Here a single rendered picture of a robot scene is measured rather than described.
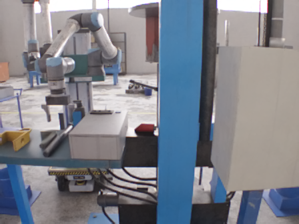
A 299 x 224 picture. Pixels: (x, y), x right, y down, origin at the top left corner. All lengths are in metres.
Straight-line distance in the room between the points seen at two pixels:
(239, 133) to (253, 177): 0.15
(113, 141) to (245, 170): 0.62
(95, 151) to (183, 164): 0.43
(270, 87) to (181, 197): 0.81
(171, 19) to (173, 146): 0.57
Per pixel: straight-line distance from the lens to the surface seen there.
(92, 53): 2.35
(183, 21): 1.03
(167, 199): 1.26
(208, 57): 1.19
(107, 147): 1.09
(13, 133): 1.49
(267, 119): 0.65
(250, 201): 0.86
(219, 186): 1.55
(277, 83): 0.64
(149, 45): 1.68
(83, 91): 2.65
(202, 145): 1.39
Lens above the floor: 1.57
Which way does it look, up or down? 15 degrees down
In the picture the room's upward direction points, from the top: straight up
